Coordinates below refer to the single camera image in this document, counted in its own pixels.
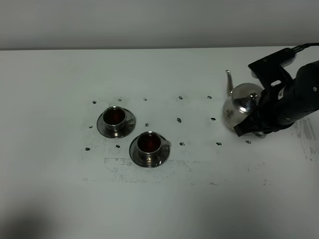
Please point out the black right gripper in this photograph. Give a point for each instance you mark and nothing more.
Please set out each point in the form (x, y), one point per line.
(283, 104)

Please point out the stainless steel teapot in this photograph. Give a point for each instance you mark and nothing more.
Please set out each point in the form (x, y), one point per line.
(241, 101)

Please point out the near stainless steel saucer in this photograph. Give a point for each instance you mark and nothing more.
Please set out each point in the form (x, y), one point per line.
(142, 162)

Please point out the stainless steel saucer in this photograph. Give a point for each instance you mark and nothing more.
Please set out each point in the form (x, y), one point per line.
(142, 162)
(118, 133)

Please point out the near stainless steel teacup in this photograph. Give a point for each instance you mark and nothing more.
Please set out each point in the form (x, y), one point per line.
(150, 144)

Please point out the stainless steel teacup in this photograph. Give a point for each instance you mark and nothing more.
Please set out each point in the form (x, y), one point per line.
(150, 144)
(115, 118)

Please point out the far stainless steel saucer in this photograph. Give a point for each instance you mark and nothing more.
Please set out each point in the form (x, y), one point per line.
(118, 133)

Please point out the far stainless steel teacup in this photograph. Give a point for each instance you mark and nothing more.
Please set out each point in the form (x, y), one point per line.
(115, 118)

